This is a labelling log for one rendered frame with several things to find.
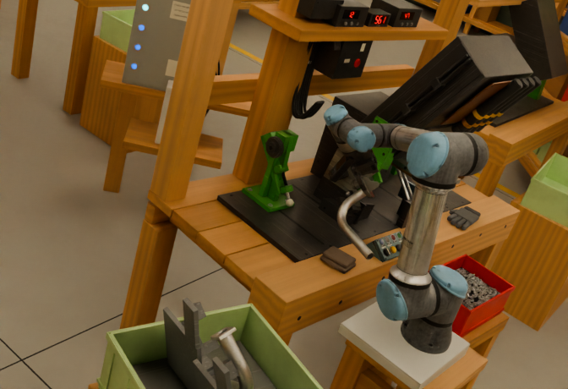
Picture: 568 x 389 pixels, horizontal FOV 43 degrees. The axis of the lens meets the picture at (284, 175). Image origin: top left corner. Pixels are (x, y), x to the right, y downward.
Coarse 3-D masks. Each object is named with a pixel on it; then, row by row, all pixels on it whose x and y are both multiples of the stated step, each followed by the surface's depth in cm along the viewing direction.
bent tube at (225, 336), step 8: (224, 328) 149; (232, 328) 145; (216, 336) 145; (224, 336) 144; (232, 336) 147; (224, 344) 145; (232, 344) 146; (232, 352) 145; (240, 352) 146; (232, 360) 146; (240, 360) 146; (240, 368) 146; (248, 368) 147; (240, 376) 146; (248, 376) 147; (232, 384) 156; (240, 384) 147; (248, 384) 147
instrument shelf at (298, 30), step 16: (256, 16) 243; (272, 16) 238; (288, 16) 242; (288, 32) 234; (304, 32) 231; (320, 32) 237; (336, 32) 243; (352, 32) 249; (368, 32) 255; (384, 32) 262; (400, 32) 270; (416, 32) 277; (432, 32) 285; (448, 32) 294
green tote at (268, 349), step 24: (216, 312) 187; (240, 312) 192; (120, 336) 171; (144, 336) 176; (240, 336) 197; (264, 336) 189; (120, 360) 164; (144, 360) 180; (264, 360) 189; (288, 360) 181; (120, 384) 166; (288, 384) 182; (312, 384) 174
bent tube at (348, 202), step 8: (360, 192) 244; (344, 200) 245; (352, 200) 244; (344, 208) 243; (344, 216) 242; (344, 224) 239; (344, 232) 238; (352, 232) 237; (352, 240) 235; (360, 240) 234; (360, 248) 232; (368, 248) 231; (368, 256) 232
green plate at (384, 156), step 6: (378, 120) 259; (384, 120) 258; (378, 150) 258; (384, 150) 256; (390, 150) 256; (378, 156) 258; (384, 156) 256; (390, 156) 261; (378, 162) 258; (384, 162) 257; (390, 162) 263; (378, 168) 257; (384, 168) 262
